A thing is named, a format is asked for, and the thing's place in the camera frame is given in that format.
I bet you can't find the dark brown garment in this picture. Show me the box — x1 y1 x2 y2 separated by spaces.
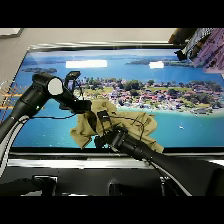
167 27 198 46

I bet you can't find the silver frame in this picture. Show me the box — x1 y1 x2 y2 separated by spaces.
0 150 224 197

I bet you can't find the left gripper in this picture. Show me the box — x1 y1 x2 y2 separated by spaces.
59 97 93 115

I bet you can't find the olive green garment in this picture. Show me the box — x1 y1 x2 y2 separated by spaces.
69 97 165 155

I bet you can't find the checked shirt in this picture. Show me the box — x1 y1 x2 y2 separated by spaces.
175 27 215 63

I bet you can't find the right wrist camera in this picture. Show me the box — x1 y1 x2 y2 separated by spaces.
96 109 112 135

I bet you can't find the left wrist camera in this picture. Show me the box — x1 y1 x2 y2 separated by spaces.
64 70 82 94

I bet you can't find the black cable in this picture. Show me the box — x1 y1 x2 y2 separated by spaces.
31 112 78 121

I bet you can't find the pale pink garment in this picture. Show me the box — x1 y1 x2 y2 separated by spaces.
193 27 224 74

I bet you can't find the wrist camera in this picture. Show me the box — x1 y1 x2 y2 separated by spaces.
64 70 82 94
96 109 112 135

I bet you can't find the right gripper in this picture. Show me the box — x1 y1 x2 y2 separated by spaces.
93 129 118 150

